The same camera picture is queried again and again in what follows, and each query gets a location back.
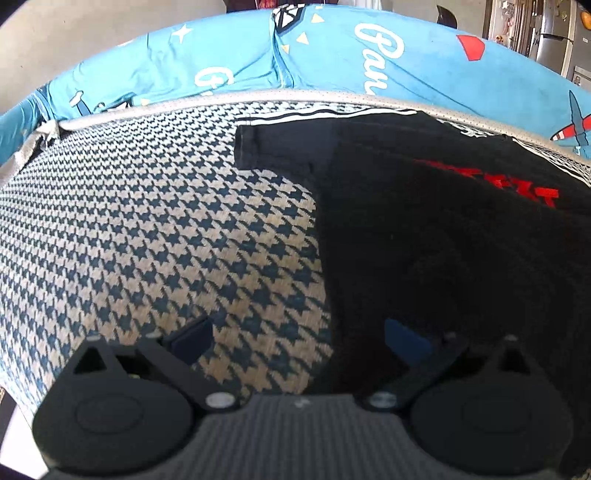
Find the orange fridge magnet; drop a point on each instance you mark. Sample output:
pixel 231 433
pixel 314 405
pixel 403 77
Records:
pixel 585 19

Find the silver refrigerator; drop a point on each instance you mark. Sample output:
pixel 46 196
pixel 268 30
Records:
pixel 558 27

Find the black t-shirt red print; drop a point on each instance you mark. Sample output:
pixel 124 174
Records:
pixel 415 230

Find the dark chair back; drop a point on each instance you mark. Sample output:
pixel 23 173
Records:
pixel 447 16

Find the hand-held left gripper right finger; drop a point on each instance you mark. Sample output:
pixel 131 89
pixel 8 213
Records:
pixel 406 344

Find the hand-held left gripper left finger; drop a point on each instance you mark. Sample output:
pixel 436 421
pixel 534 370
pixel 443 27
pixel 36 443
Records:
pixel 191 339

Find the blue printed sofa cover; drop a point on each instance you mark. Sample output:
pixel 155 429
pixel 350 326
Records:
pixel 323 60

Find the houndstooth seat cover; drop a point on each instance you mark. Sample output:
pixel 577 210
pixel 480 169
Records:
pixel 138 230

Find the brown door frame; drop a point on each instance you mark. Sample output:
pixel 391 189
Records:
pixel 488 18

